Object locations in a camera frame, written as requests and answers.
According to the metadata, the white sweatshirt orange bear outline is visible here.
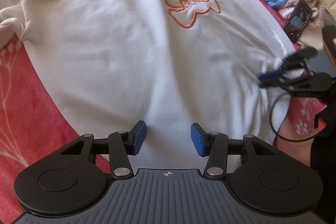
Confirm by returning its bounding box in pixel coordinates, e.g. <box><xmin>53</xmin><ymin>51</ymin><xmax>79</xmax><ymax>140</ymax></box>
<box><xmin>0</xmin><ymin>0</ymin><xmax>300</xmax><ymax>169</ymax></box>

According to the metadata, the black smartphone lit screen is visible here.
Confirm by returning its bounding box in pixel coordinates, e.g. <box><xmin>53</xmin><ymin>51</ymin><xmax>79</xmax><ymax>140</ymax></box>
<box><xmin>283</xmin><ymin>0</ymin><xmax>313</xmax><ymax>43</ymax></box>

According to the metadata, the pink floral bed blanket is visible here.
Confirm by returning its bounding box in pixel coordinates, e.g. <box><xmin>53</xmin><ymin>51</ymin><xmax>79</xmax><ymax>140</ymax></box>
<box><xmin>0</xmin><ymin>0</ymin><xmax>329</xmax><ymax>223</ymax></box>

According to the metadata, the black cable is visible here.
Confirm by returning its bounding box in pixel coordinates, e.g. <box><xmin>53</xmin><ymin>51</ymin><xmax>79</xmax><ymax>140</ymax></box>
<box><xmin>269</xmin><ymin>91</ymin><xmax>328</xmax><ymax>143</ymax></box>

